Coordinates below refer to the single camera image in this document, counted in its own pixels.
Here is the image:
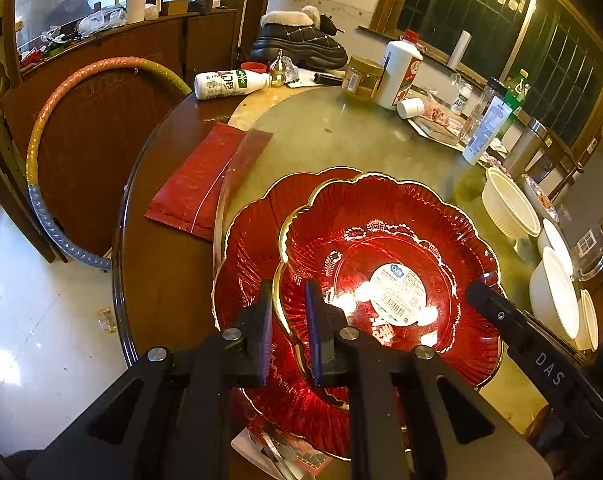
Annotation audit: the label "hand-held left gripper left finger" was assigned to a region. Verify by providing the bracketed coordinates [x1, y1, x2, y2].
[26, 280, 274, 480]

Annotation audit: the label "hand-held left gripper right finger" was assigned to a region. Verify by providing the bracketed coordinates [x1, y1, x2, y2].
[305, 279, 553, 480]

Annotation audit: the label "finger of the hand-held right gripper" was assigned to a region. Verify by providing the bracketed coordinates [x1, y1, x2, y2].
[464, 280, 538, 361]

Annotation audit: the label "white foam bowl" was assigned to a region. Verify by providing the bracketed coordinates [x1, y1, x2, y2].
[537, 217, 575, 277]
[575, 289, 600, 352]
[529, 246, 581, 340]

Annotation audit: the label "large red scalloped plate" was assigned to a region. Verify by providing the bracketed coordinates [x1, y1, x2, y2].
[212, 169, 412, 461]

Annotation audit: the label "cream ribbed plastic bowl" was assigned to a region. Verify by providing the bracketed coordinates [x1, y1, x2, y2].
[481, 166, 541, 241]

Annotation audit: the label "red scalloped plate with sticker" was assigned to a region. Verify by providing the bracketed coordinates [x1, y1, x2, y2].
[274, 172, 505, 411]

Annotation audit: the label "clear glass mug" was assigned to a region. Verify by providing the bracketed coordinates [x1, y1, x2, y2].
[574, 227, 603, 282]

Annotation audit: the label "patterned plate with food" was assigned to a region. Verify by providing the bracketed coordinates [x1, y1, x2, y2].
[521, 174, 559, 221]

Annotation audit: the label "steel thermos flask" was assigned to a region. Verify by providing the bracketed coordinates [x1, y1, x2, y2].
[504, 119, 549, 177]

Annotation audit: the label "red foil packet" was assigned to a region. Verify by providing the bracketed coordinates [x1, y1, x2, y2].
[145, 122, 273, 238]

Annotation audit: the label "tall bottle with white label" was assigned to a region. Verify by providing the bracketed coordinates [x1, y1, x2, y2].
[462, 77, 513, 166]

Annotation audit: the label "flat book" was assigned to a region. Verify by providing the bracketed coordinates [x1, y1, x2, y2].
[406, 115, 467, 148]

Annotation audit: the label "glass turntable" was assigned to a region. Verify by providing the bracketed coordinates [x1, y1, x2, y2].
[214, 82, 552, 436]

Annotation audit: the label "clear bag of meat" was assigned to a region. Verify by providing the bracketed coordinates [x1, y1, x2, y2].
[416, 87, 469, 133]

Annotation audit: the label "clear water bottle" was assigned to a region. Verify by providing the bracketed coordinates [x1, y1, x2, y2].
[450, 74, 475, 116]

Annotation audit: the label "green plastic bottle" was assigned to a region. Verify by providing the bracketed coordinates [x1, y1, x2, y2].
[499, 69, 531, 131]

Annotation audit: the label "small white cup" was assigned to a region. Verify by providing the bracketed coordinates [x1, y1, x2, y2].
[396, 97, 426, 120]

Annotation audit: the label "round folded wooden tabletop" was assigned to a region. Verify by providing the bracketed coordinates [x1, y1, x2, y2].
[0, 62, 192, 266]

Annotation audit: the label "white milk bottle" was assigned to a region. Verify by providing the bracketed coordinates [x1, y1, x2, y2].
[194, 69, 272, 101]

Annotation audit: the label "loose papers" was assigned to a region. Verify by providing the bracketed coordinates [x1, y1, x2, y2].
[281, 67, 327, 90]

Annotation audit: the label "amber jar with gold lid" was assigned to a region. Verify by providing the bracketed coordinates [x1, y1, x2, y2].
[342, 56, 386, 102]

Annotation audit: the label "small gold bottle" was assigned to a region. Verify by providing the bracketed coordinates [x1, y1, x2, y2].
[267, 49, 289, 87]

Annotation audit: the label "white liquor bottle red cap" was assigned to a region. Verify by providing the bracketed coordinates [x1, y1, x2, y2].
[376, 29, 425, 111]

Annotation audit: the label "white paper roll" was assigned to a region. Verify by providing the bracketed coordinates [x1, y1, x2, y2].
[446, 30, 471, 71]

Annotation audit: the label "black quilted fur boot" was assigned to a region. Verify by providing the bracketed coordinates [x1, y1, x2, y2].
[311, 12, 347, 36]
[251, 5, 349, 68]

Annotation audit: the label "wooden sideboard cabinet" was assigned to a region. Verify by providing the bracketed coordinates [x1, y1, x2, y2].
[18, 7, 239, 106]

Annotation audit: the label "multicoloured hula hoop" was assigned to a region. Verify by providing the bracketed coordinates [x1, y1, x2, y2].
[25, 56, 192, 273]

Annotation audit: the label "white plastic bag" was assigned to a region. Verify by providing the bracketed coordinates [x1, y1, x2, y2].
[77, 9, 128, 37]

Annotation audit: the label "dark window with wooden frame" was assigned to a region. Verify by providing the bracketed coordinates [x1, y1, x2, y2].
[371, 0, 603, 161]

